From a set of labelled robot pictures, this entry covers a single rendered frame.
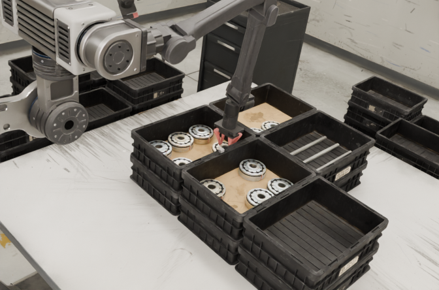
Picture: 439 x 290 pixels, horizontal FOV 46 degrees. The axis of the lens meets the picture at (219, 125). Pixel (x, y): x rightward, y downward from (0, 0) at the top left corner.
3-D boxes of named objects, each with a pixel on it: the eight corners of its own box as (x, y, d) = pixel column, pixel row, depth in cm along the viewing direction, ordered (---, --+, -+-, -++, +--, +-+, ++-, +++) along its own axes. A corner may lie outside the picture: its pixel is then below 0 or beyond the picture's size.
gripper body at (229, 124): (223, 122, 206) (226, 106, 202) (243, 132, 201) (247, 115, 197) (213, 127, 201) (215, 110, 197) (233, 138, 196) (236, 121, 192)
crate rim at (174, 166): (178, 175, 179) (179, 170, 178) (129, 135, 196) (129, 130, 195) (257, 140, 204) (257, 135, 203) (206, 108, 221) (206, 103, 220)
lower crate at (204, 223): (230, 270, 172) (236, 243, 166) (174, 220, 190) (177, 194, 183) (304, 222, 197) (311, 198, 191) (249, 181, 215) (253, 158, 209)
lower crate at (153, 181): (174, 220, 190) (176, 194, 183) (127, 178, 207) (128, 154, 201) (249, 181, 215) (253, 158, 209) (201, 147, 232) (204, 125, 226)
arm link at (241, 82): (245, -8, 164) (270, 10, 159) (257, -12, 167) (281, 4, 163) (222, 92, 194) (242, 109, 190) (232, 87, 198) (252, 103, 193)
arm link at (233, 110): (223, 98, 194) (234, 104, 191) (235, 94, 199) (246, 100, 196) (220, 114, 197) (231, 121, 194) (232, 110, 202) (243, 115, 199)
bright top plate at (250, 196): (262, 211, 176) (262, 210, 175) (240, 196, 181) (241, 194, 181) (281, 200, 182) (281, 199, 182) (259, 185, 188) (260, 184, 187)
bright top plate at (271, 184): (283, 200, 182) (283, 198, 182) (261, 185, 188) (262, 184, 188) (300, 189, 189) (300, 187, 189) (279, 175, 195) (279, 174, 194)
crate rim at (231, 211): (240, 223, 162) (241, 218, 160) (178, 175, 179) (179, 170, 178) (317, 179, 187) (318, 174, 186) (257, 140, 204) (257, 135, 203)
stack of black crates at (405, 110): (407, 156, 354) (428, 98, 331) (386, 172, 334) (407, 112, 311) (357, 130, 376) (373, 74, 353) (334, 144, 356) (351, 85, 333)
